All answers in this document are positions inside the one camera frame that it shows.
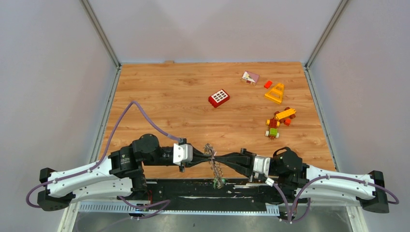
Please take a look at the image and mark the yellow triangular toy frame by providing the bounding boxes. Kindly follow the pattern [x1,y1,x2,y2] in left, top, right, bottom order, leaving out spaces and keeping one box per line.
[264,83,285,104]

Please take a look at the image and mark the pink roof toy house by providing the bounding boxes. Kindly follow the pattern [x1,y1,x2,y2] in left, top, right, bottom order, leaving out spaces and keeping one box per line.
[240,71,260,85]

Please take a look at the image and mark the red green toy vehicle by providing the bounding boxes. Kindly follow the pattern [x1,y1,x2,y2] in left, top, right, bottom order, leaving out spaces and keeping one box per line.
[264,118,280,140]

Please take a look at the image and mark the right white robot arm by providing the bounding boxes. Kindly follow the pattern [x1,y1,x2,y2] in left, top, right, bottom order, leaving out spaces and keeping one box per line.
[213,147,389,214]

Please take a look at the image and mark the small red toy brick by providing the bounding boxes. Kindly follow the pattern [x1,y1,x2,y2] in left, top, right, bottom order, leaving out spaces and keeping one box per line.
[264,81,273,89]

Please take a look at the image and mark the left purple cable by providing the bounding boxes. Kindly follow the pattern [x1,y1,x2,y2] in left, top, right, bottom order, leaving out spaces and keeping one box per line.
[25,101,187,209]

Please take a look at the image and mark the grey slotted cable duct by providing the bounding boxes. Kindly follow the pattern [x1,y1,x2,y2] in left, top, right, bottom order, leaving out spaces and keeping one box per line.
[78,202,280,216]

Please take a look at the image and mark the yellow orange toy car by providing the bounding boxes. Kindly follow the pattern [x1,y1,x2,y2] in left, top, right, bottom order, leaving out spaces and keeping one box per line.
[274,107,296,123]

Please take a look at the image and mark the red window toy brick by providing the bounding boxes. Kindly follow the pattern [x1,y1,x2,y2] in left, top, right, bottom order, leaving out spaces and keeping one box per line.
[208,89,230,108]

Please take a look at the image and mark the large grey toothed keyring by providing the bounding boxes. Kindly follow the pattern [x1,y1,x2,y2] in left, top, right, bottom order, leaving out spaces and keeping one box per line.
[209,147,223,179]

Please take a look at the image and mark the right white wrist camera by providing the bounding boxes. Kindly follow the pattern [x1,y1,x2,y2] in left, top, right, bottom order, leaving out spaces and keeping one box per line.
[252,155,274,187]

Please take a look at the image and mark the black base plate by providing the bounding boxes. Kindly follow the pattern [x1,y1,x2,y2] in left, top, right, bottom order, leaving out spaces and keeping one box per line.
[126,178,283,212]

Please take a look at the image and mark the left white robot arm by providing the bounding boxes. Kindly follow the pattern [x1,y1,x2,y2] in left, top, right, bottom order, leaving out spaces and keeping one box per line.
[37,134,210,211]

